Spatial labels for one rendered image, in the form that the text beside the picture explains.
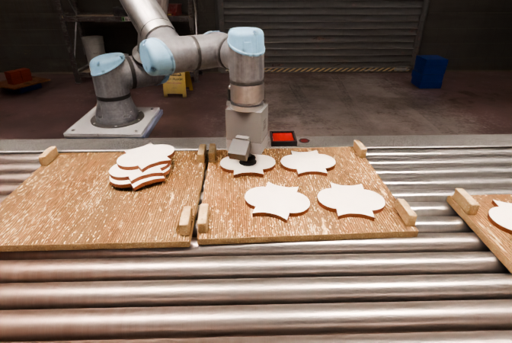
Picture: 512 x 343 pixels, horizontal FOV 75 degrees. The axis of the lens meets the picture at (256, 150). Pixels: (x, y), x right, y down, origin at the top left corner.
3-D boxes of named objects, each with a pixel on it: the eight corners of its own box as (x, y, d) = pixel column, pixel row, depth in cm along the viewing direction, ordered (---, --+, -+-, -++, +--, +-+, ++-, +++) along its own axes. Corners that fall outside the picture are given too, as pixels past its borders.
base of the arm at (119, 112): (101, 111, 130) (96, 87, 125) (141, 110, 132) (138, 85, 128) (91, 126, 117) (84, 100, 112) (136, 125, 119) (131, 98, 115)
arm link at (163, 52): (76, -87, 80) (155, 49, 62) (123, -82, 86) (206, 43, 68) (80, -39, 89) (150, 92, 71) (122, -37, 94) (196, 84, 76)
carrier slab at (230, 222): (210, 155, 91) (209, 149, 90) (356, 151, 93) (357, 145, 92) (196, 245, 60) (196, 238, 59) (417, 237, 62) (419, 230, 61)
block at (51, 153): (52, 155, 88) (49, 145, 86) (59, 155, 88) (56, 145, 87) (40, 166, 82) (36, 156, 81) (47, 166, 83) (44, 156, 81)
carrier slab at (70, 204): (56, 158, 89) (54, 152, 89) (208, 155, 91) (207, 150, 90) (-44, 253, 58) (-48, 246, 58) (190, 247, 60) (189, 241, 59)
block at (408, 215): (392, 207, 68) (395, 197, 66) (401, 207, 68) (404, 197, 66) (406, 227, 62) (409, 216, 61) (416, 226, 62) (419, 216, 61)
